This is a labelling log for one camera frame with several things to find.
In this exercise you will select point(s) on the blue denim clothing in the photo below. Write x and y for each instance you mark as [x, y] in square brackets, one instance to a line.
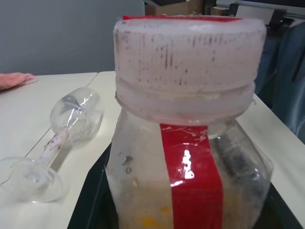
[286, 71]

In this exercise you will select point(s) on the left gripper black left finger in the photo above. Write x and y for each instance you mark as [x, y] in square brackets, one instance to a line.
[93, 202]

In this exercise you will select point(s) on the clear bottle with red tape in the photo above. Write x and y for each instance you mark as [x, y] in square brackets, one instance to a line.
[143, 167]

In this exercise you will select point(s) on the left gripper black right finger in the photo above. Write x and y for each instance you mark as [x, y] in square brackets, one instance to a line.
[286, 212]

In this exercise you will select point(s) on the clear wine glass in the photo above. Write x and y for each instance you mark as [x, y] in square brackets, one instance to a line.
[76, 112]

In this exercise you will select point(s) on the pink cloth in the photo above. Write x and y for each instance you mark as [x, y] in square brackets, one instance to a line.
[14, 80]

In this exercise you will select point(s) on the white panel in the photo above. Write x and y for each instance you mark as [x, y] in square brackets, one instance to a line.
[252, 13]

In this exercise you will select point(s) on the white ribbed bottle cap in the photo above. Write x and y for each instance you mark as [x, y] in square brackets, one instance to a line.
[190, 66]

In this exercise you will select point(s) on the brown cardboard box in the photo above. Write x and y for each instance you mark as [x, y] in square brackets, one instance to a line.
[174, 8]

